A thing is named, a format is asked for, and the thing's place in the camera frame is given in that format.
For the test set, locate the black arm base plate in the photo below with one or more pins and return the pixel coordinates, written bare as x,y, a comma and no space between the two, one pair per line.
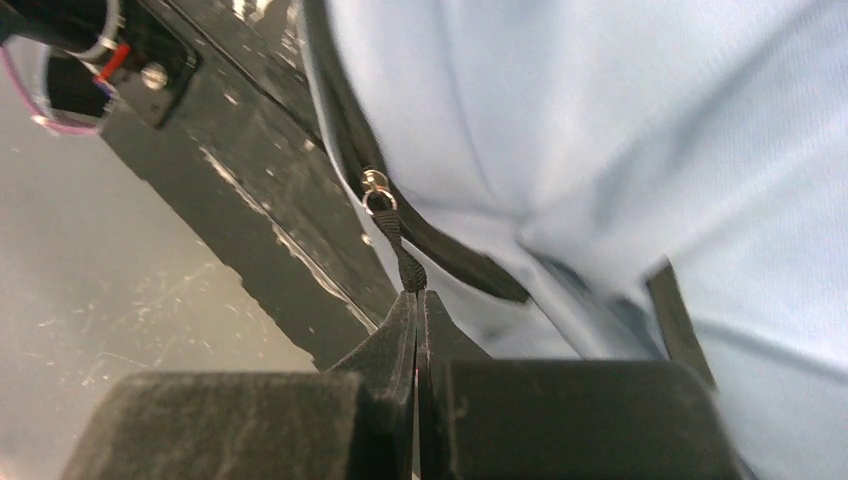
210,110

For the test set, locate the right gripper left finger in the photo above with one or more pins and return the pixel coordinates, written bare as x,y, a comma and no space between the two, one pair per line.
354,421

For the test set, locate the blue student backpack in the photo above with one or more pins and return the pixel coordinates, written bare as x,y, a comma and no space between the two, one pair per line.
614,180

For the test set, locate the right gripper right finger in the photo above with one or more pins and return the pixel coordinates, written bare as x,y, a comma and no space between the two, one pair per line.
482,418

